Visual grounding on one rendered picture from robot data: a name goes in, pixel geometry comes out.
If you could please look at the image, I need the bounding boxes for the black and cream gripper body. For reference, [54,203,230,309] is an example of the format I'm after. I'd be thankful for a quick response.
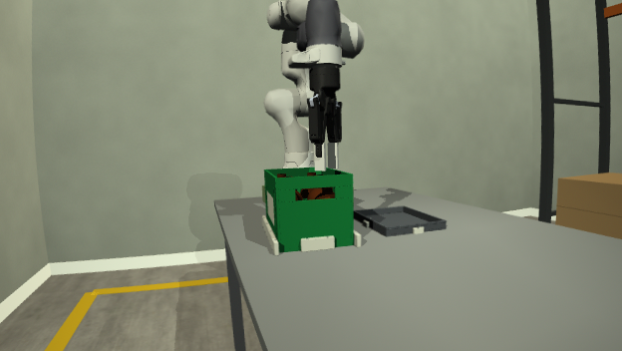
[309,67,340,112]

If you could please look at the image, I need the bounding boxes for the green bottle crate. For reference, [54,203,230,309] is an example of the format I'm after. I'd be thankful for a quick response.
[264,168,354,252]

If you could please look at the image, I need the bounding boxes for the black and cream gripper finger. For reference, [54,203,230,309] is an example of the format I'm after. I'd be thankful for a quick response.
[326,98,342,169]
[307,94,331,171]

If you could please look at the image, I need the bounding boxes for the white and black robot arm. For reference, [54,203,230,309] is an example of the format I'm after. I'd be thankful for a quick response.
[264,0,365,169]

